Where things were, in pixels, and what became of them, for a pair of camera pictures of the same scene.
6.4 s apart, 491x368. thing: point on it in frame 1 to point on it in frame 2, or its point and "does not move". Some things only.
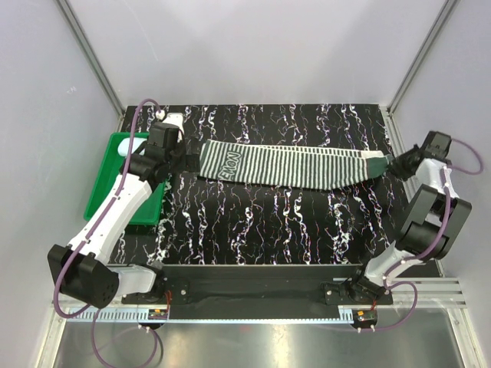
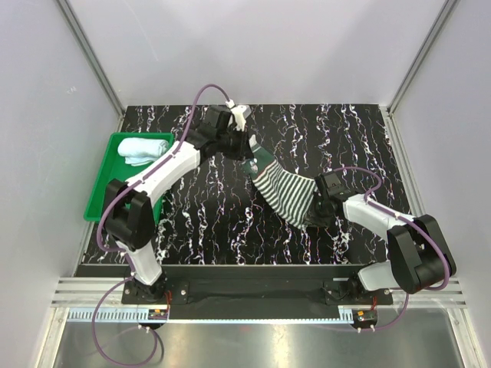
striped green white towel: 288,166 to 289,198
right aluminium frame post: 446,9 does not move
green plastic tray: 110,170 does not move
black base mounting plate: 206,292 does not move
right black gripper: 394,164 to 312,217
